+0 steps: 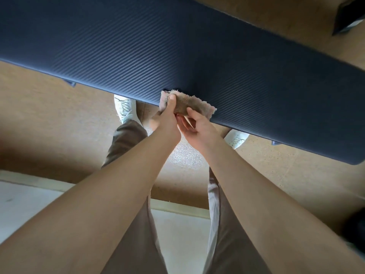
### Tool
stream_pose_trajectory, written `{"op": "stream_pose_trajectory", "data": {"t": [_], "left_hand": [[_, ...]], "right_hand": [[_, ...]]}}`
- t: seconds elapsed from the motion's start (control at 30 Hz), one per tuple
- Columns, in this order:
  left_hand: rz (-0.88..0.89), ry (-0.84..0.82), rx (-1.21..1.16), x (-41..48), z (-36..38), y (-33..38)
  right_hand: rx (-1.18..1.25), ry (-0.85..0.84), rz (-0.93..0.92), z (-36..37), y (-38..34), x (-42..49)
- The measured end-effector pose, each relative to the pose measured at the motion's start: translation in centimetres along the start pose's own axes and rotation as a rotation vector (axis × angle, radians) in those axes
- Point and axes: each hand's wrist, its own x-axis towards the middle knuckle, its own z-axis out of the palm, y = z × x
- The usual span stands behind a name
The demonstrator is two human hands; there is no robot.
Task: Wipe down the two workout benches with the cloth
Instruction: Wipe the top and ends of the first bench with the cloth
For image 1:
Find person's right forearm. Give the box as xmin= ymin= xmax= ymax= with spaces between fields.
xmin=197 ymin=136 xmax=365 ymax=274

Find person's right hand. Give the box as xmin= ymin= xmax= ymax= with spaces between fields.
xmin=177 ymin=107 xmax=226 ymax=149

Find beige frayed cloth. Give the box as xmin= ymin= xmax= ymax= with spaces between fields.
xmin=159 ymin=89 xmax=217 ymax=120

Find person's left forearm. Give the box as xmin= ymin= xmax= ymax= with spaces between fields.
xmin=0 ymin=133 xmax=182 ymax=274

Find person's left hand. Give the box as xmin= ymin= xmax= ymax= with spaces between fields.
xmin=149 ymin=94 xmax=182 ymax=143

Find dark blue ribbed mat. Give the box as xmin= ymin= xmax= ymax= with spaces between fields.
xmin=0 ymin=0 xmax=365 ymax=165

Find white right shoe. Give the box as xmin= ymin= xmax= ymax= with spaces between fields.
xmin=224 ymin=129 xmax=250 ymax=150

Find brown trousers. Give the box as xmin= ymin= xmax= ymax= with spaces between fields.
xmin=101 ymin=120 xmax=272 ymax=274

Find white left shoe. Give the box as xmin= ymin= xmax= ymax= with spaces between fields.
xmin=114 ymin=94 xmax=142 ymax=125

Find white shoe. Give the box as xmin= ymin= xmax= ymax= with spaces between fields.
xmin=224 ymin=129 xmax=250 ymax=150
xmin=114 ymin=94 xmax=142 ymax=125

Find white floor mat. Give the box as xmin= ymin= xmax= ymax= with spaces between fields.
xmin=0 ymin=169 xmax=213 ymax=274

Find black furniture piece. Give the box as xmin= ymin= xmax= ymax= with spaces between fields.
xmin=332 ymin=0 xmax=365 ymax=36

